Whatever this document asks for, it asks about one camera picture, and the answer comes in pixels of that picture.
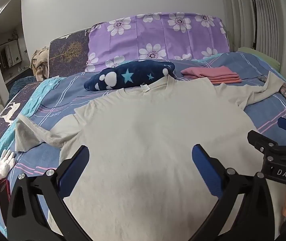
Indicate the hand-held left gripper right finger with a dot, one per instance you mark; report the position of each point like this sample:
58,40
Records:
205,170

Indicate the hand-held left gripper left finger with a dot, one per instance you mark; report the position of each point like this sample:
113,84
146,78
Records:
74,168

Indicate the light grey t-shirt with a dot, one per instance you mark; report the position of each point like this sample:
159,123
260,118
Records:
145,143

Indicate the white glove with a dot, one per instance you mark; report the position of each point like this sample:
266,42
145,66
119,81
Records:
5,162

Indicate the red phone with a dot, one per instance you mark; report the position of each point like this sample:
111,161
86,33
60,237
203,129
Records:
4,193

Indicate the light green cloth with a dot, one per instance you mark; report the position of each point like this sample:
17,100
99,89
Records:
260,56

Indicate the teal and dark printed blanket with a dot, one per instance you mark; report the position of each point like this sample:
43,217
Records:
30,105

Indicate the folded pink cloth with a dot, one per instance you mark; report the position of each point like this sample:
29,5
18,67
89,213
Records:
213,75

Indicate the dark blue quilt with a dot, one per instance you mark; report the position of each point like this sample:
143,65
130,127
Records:
20,85

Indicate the white pleated curtain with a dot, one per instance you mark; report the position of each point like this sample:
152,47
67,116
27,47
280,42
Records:
270,22

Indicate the navy star print blanket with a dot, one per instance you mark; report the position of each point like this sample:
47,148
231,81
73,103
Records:
130,76

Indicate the beige knit garment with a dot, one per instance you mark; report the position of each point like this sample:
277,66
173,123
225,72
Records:
39,65

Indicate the dark tree print cushion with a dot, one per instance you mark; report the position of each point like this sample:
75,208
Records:
67,52

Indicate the purple floral pillow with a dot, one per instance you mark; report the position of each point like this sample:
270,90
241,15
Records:
158,35

